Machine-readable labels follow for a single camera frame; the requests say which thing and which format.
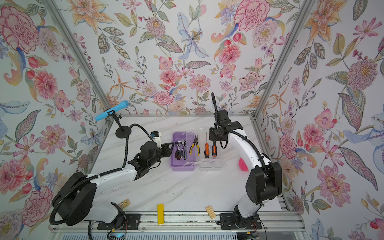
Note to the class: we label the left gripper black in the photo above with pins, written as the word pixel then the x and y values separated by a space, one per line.
pixel 166 149

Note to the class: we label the small wooden tag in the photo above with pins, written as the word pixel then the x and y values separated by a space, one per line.
pixel 124 203

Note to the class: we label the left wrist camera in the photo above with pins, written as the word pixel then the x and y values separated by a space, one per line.
pixel 156 137

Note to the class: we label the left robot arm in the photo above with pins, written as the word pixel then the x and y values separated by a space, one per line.
pixel 78 200

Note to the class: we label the purple plastic tool box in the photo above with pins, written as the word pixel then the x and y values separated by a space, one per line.
pixel 193 161

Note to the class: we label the black microphone stand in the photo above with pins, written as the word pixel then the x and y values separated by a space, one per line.
pixel 122 132

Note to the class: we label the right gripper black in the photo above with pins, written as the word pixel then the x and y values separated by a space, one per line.
pixel 212 136

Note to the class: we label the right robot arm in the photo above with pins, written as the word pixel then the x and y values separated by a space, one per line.
pixel 265 177

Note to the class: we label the aluminium front rail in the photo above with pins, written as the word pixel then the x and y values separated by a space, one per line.
pixel 274 221

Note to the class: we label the ratchet wrench red black handle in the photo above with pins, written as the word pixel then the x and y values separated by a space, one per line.
pixel 183 145

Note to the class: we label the yellow block on rail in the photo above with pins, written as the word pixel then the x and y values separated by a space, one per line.
pixel 160 214

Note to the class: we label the yellow handled pliers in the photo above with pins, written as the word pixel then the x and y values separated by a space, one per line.
pixel 195 145

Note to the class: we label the orange black screwdriver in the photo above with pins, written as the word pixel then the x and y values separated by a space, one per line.
pixel 207 148
pixel 214 149

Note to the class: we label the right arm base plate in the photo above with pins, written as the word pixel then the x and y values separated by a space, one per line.
pixel 235 222

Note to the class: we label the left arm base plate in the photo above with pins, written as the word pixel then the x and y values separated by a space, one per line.
pixel 126 223

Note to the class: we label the pink striped ball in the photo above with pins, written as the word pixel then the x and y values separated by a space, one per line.
pixel 242 165

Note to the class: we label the wooden block on rail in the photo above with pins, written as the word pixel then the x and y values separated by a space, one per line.
pixel 211 212

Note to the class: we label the blue microphone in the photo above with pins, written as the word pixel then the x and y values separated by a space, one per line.
pixel 113 110

